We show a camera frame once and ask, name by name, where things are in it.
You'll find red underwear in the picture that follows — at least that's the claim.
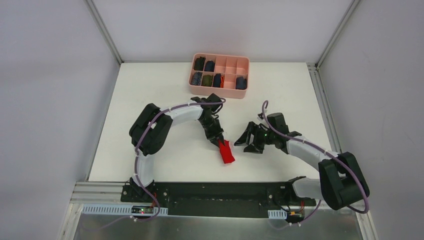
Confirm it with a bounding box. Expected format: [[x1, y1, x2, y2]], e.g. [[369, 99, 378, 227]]
[[218, 139, 235, 165]]

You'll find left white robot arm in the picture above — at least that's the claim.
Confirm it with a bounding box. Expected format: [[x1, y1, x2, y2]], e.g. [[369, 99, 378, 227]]
[[129, 93, 229, 203]]

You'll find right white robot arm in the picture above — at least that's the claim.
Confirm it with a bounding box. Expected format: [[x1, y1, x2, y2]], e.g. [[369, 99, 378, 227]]
[[234, 112, 370, 210]]

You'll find olive green rolled underwear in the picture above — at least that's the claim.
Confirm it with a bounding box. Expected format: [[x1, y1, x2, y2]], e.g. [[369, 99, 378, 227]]
[[201, 74, 214, 87]]

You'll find blue orange rolled underwear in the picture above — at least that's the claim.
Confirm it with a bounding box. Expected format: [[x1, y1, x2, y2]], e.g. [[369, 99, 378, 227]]
[[212, 73, 225, 88]]

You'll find blue striped rolled underwear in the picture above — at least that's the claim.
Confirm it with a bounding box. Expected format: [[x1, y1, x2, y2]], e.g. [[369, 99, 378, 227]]
[[189, 71, 203, 86]]

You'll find dark blue rolled underwear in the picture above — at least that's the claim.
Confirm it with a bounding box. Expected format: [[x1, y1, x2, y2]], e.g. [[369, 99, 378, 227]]
[[235, 76, 248, 90]]

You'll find navy rolled underwear top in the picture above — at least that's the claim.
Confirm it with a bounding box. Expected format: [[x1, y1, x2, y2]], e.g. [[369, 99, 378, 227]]
[[203, 60, 215, 72]]

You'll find black rolled underwear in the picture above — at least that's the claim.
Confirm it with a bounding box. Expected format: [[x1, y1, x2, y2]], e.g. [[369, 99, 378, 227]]
[[193, 56, 206, 71]]

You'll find pink compartment organizer box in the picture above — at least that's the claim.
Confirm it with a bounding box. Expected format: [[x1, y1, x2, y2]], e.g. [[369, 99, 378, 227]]
[[188, 53, 250, 99]]

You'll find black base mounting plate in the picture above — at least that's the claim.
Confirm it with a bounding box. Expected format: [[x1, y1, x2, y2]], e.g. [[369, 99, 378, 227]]
[[120, 179, 316, 218]]

